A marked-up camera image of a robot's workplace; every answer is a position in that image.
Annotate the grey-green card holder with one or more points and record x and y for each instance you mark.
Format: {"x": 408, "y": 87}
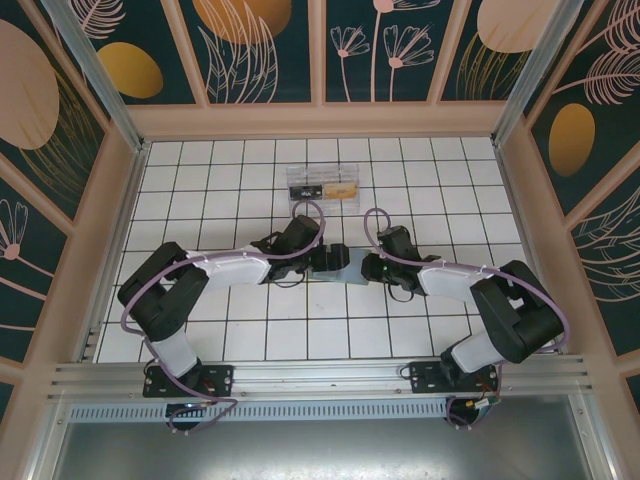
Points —
{"x": 354, "y": 270}

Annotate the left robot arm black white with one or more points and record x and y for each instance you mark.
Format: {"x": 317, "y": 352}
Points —
{"x": 235, "y": 272}

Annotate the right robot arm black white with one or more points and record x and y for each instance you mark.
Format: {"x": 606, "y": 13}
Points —
{"x": 445, "y": 282}

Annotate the black credit card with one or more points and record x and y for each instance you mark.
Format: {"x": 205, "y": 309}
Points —
{"x": 306, "y": 192}

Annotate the clear acrylic box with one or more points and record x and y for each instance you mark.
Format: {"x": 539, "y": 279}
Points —
{"x": 325, "y": 172}

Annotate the small green connector board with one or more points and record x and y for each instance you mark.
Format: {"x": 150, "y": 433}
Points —
{"x": 482, "y": 403}

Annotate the grey metal sheet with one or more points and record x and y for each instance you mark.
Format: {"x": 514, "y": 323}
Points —
{"x": 320, "y": 450}

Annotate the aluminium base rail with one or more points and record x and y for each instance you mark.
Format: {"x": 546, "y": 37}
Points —
{"x": 320, "y": 375}

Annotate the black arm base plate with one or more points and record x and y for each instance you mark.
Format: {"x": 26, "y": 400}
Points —
{"x": 222, "y": 381}
{"x": 425, "y": 380}

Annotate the aluminium side rail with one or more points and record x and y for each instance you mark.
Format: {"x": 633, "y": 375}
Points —
{"x": 522, "y": 225}
{"x": 128, "y": 200}

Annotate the aluminium corner post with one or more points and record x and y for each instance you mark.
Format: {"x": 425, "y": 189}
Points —
{"x": 527, "y": 75}
{"x": 107, "y": 85}

